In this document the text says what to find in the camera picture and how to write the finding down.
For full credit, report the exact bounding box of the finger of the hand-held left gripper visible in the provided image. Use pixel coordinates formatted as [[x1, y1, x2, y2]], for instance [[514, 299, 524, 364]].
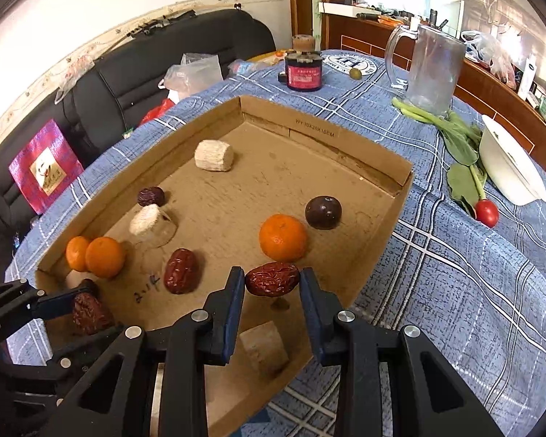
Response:
[[0, 279, 98, 340], [50, 324, 124, 373]]

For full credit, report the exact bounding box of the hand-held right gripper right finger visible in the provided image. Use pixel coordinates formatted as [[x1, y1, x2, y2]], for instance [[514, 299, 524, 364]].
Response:
[[299, 268, 506, 437]]

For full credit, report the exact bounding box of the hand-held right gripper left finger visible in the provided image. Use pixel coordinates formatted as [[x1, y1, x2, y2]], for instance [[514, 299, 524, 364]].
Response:
[[57, 266, 246, 437]]

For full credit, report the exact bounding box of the large orange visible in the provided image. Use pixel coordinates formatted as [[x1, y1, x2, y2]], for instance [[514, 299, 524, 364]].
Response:
[[259, 214, 309, 262]]

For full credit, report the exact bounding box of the dark purple passion fruit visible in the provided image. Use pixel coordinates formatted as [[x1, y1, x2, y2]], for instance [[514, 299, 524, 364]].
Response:
[[305, 196, 342, 231]]

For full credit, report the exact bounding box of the dark red date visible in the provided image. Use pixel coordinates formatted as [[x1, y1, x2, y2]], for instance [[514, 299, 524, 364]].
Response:
[[138, 186, 166, 208]]

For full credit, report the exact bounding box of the shallow cardboard box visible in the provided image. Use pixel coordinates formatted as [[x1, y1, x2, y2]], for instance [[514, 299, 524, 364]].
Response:
[[34, 95, 414, 437]]

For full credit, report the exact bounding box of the red gift bag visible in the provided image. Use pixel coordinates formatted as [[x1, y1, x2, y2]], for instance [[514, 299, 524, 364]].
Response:
[[9, 119, 85, 214]]

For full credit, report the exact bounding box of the blue plaid tablecloth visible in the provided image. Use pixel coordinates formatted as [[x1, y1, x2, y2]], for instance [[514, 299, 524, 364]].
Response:
[[4, 49, 546, 437]]

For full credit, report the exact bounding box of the green vegetable leaf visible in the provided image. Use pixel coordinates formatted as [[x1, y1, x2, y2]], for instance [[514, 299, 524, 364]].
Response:
[[447, 164, 487, 214]]

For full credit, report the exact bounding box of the large red tomato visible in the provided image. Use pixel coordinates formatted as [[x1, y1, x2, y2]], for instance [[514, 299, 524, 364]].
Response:
[[475, 200, 500, 228]]

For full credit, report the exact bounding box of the red plastic bag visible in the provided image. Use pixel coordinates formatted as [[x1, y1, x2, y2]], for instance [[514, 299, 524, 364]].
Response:
[[140, 98, 176, 126]]

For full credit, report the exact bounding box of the black sofa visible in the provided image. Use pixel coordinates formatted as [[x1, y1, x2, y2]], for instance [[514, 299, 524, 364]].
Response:
[[0, 9, 276, 292]]

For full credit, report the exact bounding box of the green bok choy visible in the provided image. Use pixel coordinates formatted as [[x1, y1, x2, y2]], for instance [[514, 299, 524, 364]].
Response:
[[391, 98, 483, 167]]

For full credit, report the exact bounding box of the white bowl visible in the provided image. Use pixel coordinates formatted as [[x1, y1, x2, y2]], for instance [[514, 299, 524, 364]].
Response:
[[479, 115, 546, 205]]

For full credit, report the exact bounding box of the clear plastic mug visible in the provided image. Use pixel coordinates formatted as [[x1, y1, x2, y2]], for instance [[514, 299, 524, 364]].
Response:
[[384, 20, 465, 117]]

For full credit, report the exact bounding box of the wooden counter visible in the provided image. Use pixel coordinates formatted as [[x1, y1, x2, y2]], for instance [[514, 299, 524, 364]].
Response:
[[321, 2, 546, 178]]

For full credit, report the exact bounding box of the clear plastic bag with food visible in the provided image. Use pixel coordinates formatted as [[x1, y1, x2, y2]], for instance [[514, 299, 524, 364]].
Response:
[[462, 30, 519, 87]]

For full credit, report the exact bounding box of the white bottle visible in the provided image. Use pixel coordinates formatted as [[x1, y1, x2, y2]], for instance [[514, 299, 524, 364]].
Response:
[[519, 53, 538, 98]]

